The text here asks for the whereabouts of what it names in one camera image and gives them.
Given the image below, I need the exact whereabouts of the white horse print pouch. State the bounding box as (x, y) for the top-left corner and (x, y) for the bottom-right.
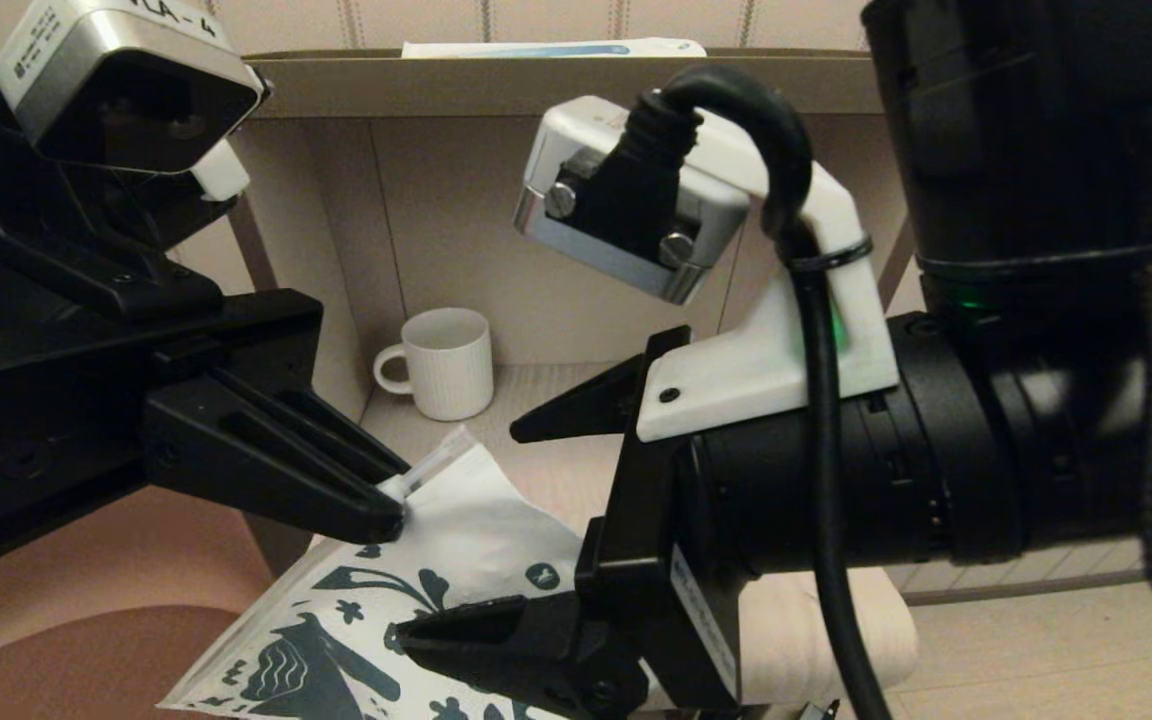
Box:
(158, 425), (587, 720)

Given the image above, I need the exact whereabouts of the white ribbed ceramic mug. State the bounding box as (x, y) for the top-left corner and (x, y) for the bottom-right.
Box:
(373, 307), (494, 422)

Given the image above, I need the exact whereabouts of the pink chair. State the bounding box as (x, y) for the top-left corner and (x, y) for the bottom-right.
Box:
(0, 490), (277, 720)

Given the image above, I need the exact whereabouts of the beige wooden desk shelf unit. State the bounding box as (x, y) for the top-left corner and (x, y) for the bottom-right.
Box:
(226, 48), (922, 716)

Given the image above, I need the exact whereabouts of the white blue toothbrush box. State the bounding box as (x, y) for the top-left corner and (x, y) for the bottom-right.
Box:
(401, 38), (707, 59)

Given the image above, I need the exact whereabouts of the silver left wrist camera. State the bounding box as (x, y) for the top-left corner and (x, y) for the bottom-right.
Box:
(0, 0), (272, 201)

